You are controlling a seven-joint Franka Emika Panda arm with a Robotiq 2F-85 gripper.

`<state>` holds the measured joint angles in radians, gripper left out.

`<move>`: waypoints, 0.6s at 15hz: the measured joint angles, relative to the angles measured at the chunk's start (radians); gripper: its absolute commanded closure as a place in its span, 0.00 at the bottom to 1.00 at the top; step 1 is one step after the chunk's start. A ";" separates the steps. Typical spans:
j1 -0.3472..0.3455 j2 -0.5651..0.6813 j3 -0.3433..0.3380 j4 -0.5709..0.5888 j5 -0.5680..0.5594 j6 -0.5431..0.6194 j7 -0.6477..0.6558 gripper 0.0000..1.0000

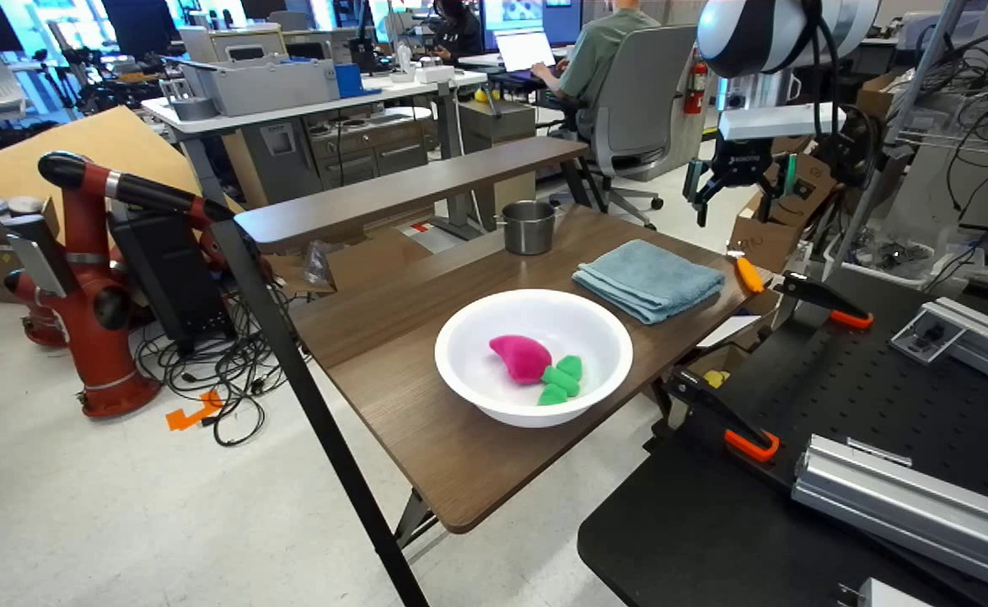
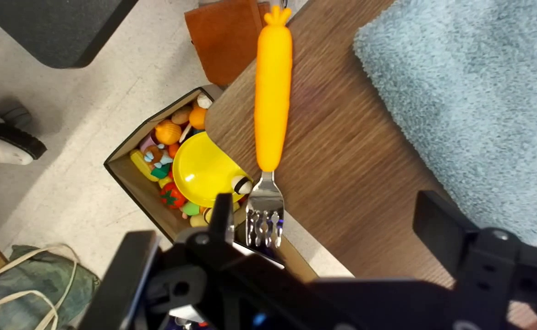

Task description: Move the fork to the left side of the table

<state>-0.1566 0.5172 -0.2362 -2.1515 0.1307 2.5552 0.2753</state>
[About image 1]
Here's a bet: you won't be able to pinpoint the black diagonal metal strut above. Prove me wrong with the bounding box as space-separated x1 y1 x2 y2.
204 214 431 607

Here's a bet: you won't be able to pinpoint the black perforated breadboard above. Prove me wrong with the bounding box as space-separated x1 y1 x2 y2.
572 265 988 607

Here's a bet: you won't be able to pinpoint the black orange clamp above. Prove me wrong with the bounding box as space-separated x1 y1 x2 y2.
773 269 876 337
656 369 786 470

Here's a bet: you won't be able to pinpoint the green toy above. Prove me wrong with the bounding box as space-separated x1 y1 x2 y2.
536 353 586 407

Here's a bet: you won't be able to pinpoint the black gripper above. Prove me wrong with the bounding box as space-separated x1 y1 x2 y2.
681 136 789 231

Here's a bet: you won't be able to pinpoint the raised wooden shelf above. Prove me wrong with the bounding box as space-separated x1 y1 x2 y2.
232 136 589 250

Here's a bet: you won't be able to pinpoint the laptop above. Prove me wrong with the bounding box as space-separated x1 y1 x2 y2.
496 31 555 74

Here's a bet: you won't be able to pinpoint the grey office chair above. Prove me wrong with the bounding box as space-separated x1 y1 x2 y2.
580 23 700 231

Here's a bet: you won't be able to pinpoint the brown cardboard box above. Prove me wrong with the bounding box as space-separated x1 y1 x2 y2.
725 147 857 273

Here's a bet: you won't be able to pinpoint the metal cup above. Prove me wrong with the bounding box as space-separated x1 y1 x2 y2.
500 197 560 259

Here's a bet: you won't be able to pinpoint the black computer tower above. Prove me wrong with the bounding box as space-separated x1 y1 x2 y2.
106 210 237 351

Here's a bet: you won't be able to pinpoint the grey metal desk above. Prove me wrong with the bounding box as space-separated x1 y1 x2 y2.
139 91 437 205

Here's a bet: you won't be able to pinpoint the black floor cables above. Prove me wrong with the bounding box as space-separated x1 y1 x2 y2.
133 323 294 452

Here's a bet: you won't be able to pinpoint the blue folded towel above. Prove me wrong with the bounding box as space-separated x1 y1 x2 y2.
568 235 727 327

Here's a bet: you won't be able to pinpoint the red fire extinguisher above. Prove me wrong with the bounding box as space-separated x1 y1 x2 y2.
678 54 710 120

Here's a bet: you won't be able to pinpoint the pink toy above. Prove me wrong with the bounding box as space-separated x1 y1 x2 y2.
484 330 555 389

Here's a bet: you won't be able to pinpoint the white bowl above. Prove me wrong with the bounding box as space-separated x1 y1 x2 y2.
431 287 638 433

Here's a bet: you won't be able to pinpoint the orange floor tape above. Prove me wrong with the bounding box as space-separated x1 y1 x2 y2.
161 389 229 436

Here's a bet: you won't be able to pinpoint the tan cardboard sheet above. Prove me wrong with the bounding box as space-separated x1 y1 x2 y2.
0 106 201 214

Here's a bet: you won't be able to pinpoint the white paper sheet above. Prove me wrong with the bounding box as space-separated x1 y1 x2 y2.
690 314 761 351

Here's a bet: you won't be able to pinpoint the aluminium extrusion rail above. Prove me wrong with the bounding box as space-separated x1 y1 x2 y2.
789 433 988 600
891 295 988 397

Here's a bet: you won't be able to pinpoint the seated person in green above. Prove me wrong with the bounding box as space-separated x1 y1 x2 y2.
528 0 663 114

